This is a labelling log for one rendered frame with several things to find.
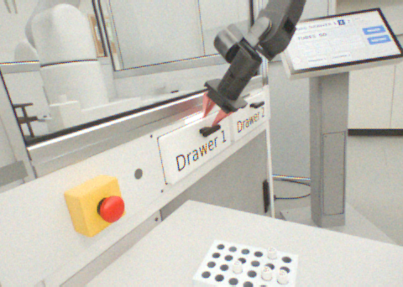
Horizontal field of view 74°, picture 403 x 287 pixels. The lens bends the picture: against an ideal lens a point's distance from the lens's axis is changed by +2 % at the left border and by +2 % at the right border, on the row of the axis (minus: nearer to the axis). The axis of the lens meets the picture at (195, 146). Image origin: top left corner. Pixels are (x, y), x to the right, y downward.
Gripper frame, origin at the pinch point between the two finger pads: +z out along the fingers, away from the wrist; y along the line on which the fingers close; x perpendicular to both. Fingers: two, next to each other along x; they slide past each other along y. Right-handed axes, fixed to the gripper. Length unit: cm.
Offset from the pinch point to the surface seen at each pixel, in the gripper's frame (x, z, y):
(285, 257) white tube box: 26.0, -9.0, -29.4
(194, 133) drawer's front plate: 6.9, 1.5, -1.0
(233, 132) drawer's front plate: -13.6, 6.1, -4.1
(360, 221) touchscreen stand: -107, 49, -77
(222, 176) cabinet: -8.6, 18.0, -10.8
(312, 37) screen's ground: -88, -17, 10
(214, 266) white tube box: 31.5, -2.9, -23.7
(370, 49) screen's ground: -96, -25, -13
